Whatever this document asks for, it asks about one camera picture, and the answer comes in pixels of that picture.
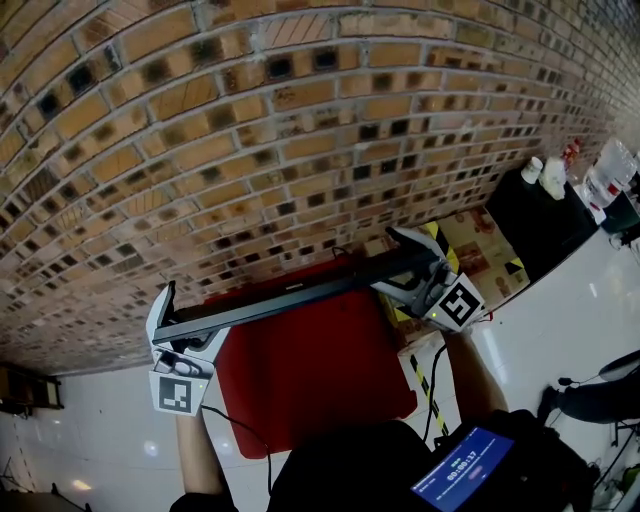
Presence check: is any white bag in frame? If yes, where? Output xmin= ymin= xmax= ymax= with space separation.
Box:
xmin=539 ymin=156 xmax=569 ymax=201

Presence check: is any person's black shirt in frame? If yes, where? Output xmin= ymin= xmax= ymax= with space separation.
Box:
xmin=169 ymin=409 xmax=601 ymax=512

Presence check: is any black keyboard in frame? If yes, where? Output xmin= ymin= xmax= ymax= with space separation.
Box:
xmin=151 ymin=248 xmax=441 ymax=346

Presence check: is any black glass-door fridge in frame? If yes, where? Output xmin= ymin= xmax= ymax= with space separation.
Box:
xmin=485 ymin=169 xmax=601 ymax=284

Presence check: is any person's left forearm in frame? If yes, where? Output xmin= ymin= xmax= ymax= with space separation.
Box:
xmin=174 ymin=407 xmax=225 ymax=496

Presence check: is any red tablecloth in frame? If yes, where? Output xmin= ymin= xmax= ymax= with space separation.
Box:
xmin=202 ymin=257 xmax=419 ymax=460

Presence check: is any small wooden stool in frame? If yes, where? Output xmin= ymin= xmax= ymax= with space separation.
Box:
xmin=0 ymin=364 xmax=65 ymax=416

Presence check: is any red white packet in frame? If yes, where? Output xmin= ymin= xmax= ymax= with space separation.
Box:
xmin=559 ymin=138 xmax=584 ymax=166

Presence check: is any long yellow black floor tape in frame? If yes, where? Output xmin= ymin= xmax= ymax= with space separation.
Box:
xmin=408 ymin=353 xmax=452 ymax=439

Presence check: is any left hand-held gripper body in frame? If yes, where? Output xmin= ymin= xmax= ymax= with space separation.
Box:
xmin=148 ymin=348 xmax=217 ymax=417

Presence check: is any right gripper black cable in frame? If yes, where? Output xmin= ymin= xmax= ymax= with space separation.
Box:
xmin=422 ymin=344 xmax=447 ymax=444

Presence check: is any cardboard box with hazard tape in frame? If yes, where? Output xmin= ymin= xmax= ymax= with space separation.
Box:
xmin=378 ymin=219 xmax=454 ymax=357
xmin=434 ymin=207 xmax=532 ymax=307

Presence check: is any white cup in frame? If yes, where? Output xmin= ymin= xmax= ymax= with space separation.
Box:
xmin=519 ymin=156 xmax=544 ymax=186

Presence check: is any dark green round table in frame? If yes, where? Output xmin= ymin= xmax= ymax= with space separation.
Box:
xmin=599 ymin=192 xmax=640 ymax=234

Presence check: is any person's right forearm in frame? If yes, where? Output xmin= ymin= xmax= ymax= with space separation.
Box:
xmin=443 ymin=327 xmax=510 ymax=426

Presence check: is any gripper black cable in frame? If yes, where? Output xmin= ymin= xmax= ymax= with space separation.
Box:
xmin=199 ymin=404 xmax=274 ymax=496
xmin=422 ymin=344 xmax=447 ymax=444

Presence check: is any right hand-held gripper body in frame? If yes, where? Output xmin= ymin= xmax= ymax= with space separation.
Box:
xmin=414 ymin=262 xmax=486 ymax=334

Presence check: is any clear dispenser water bottle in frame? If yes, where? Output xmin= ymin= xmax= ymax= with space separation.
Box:
xmin=582 ymin=137 xmax=640 ymax=211

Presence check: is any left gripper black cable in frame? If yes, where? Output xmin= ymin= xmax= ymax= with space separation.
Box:
xmin=199 ymin=404 xmax=274 ymax=496

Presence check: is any tablet with blue screen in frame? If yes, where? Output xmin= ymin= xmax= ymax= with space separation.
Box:
xmin=410 ymin=425 xmax=517 ymax=512

